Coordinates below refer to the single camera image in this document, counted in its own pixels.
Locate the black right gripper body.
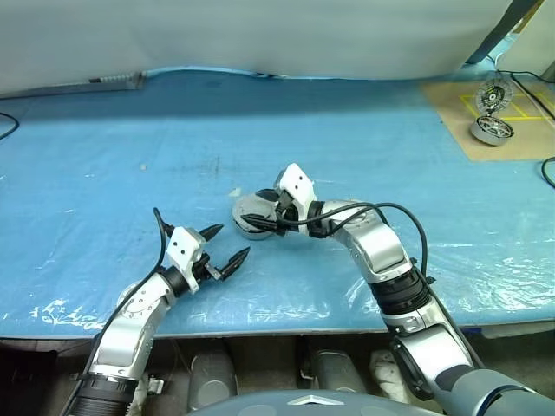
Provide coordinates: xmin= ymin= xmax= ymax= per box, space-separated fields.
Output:
xmin=272 ymin=194 xmax=301 ymax=237

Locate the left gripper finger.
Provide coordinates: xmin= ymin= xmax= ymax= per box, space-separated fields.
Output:
xmin=216 ymin=246 xmax=252 ymax=283
xmin=199 ymin=224 xmax=225 ymax=244

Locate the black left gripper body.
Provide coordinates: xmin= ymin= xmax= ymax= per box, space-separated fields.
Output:
xmin=197 ymin=252 xmax=223 ymax=283

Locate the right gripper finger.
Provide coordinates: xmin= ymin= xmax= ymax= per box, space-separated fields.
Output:
xmin=239 ymin=213 xmax=284 ymax=233
xmin=255 ymin=188 xmax=284 ymax=205

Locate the round motor cover with circuit board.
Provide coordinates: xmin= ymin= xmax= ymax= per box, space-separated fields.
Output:
xmin=474 ymin=80 xmax=513 ymax=115
xmin=232 ymin=193 xmax=281 ymax=231

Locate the silver assembled motor housing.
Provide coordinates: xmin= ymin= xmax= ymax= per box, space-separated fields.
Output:
xmin=470 ymin=114 xmax=517 ymax=149

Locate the grey rounded cylinder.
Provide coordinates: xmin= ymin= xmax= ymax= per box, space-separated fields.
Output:
xmin=310 ymin=348 xmax=365 ymax=393
xmin=189 ymin=341 xmax=238 ymax=411

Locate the blue plastic table cover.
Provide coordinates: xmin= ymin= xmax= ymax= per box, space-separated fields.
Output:
xmin=0 ymin=64 xmax=555 ymax=339

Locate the grey robot torso shell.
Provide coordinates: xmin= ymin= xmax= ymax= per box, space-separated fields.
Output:
xmin=186 ymin=387 xmax=439 ymax=416

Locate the white backdrop sheet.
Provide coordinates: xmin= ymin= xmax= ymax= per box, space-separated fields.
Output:
xmin=0 ymin=0 xmax=521 ymax=99

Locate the grey power strip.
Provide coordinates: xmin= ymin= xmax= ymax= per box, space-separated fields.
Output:
xmin=25 ymin=71 xmax=147 ymax=94

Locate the brown cardboard mat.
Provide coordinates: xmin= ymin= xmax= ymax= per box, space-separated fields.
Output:
xmin=419 ymin=77 xmax=555 ymax=163

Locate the dark grey slanted bar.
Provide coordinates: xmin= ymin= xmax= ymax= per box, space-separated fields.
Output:
xmin=466 ymin=0 xmax=528 ymax=67

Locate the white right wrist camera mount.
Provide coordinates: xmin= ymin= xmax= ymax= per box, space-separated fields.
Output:
xmin=276 ymin=163 xmax=320 ymax=223

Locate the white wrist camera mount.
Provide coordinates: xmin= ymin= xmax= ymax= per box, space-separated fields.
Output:
xmin=166 ymin=227 xmax=207 ymax=292
xmin=276 ymin=163 xmax=320 ymax=223

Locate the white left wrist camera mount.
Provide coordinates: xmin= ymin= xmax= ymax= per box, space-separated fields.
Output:
xmin=166 ymin=227 xmax=207 ymax=292

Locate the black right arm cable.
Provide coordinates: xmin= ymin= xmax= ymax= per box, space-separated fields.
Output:
xmin=275 ymin=202 xmax=486 ymax=369

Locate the thin black cable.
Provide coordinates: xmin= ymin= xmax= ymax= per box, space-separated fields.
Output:
xmin=493 ymin=68 xmax=555 ymax=127
xmin=0 ymin=111 xmax=20 ymax=141
xmin=540 ymin=156 xmax=555 ymax=191

